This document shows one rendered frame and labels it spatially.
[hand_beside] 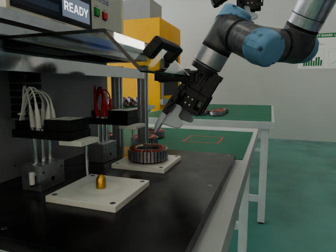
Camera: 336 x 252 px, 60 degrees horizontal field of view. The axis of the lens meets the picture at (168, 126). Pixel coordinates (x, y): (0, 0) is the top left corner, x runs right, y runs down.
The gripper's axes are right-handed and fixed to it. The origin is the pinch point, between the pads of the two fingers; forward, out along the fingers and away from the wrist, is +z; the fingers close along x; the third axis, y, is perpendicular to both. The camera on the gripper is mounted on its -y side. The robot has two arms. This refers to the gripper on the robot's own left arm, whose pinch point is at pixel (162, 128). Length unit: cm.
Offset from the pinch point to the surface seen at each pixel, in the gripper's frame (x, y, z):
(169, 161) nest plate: -0.5, 6.5, 6.8
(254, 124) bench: 133, 22, 3
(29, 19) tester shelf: -30.5, -23.9, -13.0
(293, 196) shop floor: 203, 87, 50
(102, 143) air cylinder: -2.9, -12.3, 12.8
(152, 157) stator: -4.8, 2.7, 6.8
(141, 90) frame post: 17.9, -17.4, -1.4
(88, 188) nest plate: -25.7, -0.9, 11.1
